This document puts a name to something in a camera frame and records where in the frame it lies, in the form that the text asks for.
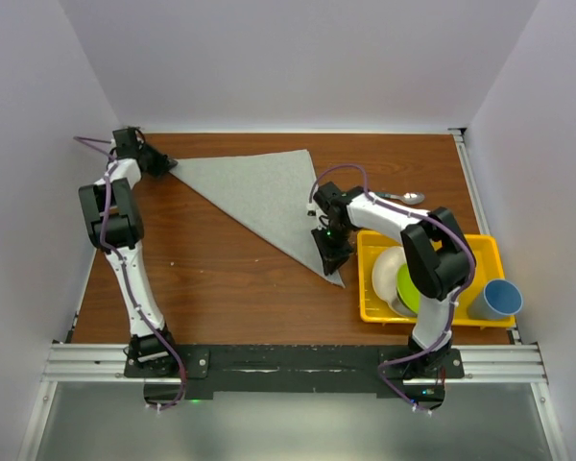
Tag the aluminium frame rail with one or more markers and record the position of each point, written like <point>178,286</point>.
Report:
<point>478,364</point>

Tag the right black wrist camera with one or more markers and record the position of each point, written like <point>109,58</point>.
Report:
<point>321,197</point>

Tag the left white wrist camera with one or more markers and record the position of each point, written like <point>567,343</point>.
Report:
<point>139,134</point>

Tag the grey cloth napkin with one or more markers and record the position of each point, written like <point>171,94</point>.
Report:
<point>267,194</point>

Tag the beige shell-shaped plate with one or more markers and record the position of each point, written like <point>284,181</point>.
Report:
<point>384,274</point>

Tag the yellow plastic tray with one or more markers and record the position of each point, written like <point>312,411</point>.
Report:
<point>371,244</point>

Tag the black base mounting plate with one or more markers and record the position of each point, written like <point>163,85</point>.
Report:
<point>424,386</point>

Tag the lime green bowl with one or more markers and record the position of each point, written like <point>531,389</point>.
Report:
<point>407,291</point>

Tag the blue plastic cup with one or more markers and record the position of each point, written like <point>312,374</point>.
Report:
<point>499,299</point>

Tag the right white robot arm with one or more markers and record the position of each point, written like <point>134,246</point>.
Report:
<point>439,260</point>

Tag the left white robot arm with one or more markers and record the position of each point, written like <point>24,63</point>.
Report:
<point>114,226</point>

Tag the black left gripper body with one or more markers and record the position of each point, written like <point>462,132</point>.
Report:
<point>153,159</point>

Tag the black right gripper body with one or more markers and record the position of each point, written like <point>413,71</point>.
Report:
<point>331,231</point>

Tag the spoon with teal handle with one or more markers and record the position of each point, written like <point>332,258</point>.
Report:
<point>409,198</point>

